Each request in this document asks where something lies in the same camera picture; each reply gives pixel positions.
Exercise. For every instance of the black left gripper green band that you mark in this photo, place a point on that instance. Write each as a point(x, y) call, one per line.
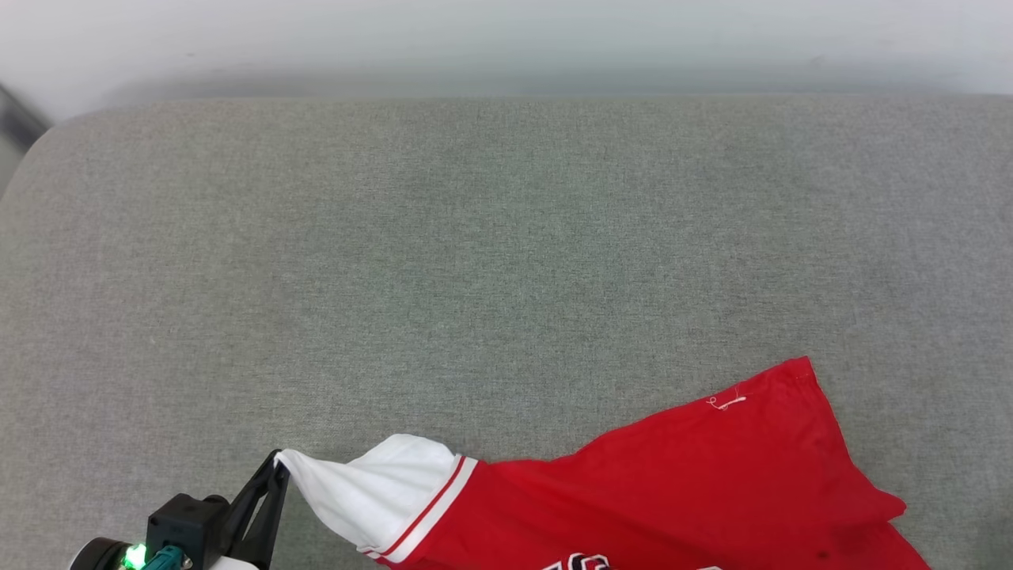
point(186, 530)

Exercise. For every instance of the red and white jersey garment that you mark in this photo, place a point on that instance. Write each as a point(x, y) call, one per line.
point(657, 491)

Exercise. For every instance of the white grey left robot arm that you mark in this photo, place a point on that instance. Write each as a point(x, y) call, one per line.
point(96, 556)

